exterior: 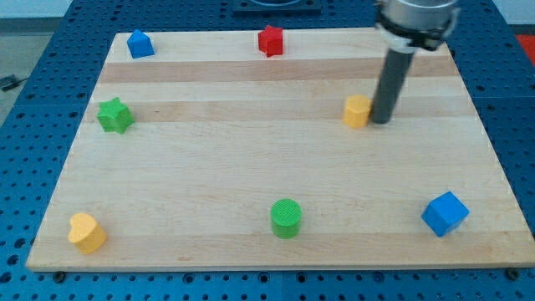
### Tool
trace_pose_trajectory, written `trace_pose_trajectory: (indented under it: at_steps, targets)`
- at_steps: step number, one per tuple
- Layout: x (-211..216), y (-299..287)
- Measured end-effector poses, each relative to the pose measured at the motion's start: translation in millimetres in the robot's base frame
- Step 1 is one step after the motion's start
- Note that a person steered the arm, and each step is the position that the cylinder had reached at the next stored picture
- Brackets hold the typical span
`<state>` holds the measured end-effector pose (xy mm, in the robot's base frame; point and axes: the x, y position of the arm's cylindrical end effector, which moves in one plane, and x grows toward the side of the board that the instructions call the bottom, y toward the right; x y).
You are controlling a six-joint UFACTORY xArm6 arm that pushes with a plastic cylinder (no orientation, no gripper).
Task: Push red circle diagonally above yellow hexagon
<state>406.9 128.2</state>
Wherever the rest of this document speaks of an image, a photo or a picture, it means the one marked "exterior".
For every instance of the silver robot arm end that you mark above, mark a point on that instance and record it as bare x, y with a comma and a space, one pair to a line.
407, 25

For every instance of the yellow hexagon block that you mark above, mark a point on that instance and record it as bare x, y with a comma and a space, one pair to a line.
356, 111

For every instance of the light wooden board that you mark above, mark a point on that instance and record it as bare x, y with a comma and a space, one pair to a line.
222, 132

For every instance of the green cylinder block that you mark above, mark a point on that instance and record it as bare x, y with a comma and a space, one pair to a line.
285, 215

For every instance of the red star block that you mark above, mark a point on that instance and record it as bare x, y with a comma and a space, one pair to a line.
270, 41

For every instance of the green star block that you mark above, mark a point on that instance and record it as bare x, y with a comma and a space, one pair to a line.
114, 116

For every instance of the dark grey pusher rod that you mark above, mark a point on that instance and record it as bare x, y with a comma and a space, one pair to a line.
392, 77

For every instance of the blue pentagon block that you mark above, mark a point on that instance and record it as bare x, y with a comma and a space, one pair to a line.
139, 45

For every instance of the blue cube block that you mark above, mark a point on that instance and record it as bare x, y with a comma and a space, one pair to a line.
444, 214

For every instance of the yellow heart block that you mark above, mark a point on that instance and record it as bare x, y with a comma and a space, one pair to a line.
85, 233

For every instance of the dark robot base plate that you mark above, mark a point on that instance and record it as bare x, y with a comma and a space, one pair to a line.
275, 6

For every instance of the black cable plug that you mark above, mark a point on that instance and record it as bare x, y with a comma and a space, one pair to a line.
10, 82

